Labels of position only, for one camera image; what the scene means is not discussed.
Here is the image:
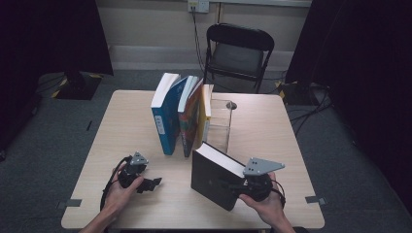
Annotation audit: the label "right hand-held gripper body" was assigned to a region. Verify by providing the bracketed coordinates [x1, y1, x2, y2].
[237, 156, 286, 203]

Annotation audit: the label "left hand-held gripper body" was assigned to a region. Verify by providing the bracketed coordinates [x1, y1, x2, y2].
[117, 150, 150, 190]

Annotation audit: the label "black book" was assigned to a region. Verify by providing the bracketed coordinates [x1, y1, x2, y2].
[189, 141, 247, 212]

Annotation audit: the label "clear acrylic book rack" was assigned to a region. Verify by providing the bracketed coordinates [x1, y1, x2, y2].
[207, 97, 233, 153]

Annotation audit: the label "blue book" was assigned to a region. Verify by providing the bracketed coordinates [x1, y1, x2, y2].
[150, 72, 189, 156]

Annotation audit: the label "red book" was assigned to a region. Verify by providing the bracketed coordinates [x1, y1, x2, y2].
[177, 75, 204, 158]

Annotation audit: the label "yellow book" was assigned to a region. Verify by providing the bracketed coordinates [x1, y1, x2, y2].
[193, 83, 215, 150]

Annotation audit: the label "person's right hand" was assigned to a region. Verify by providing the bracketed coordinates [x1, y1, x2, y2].
[238, 171, 286, 226]

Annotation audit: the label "person's left hand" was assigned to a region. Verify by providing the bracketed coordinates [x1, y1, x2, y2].
[101, 163, 145, 217]

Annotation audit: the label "grey tape strip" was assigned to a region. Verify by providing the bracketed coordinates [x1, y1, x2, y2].
[304, 195, 327, 206]
[56, 198, 83, 210]

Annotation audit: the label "black stand base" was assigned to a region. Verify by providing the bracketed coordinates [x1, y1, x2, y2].
[275, 81, 325, 106]
[51, 71, 104, 101]

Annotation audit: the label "black folding chair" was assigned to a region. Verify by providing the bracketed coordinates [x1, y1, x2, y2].
[202, 22, 276, 95]

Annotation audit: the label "black curtain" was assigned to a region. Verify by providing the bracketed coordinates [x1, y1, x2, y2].
[285, 0, 412, 205]
[0, 0, 115, 153]

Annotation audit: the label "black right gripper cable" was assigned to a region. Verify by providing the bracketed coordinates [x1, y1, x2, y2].
[270, 179, 288, 210]

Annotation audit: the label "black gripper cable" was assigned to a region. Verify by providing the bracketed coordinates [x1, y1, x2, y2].
[270, 179, 288, 210]
[99, 155, 133, 212]

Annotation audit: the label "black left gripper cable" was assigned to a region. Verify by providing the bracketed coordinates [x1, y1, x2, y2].
[99, 155, 133, 212]

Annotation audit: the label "black floor cables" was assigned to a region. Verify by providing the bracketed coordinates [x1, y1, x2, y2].
[288, 86, 333, 137]

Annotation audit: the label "black wall socket cable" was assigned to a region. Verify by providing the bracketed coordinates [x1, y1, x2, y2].
[191, 7, 237, 93]

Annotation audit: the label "white wall socket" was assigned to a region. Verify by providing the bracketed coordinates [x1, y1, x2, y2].
[188, 0, 210, 14]

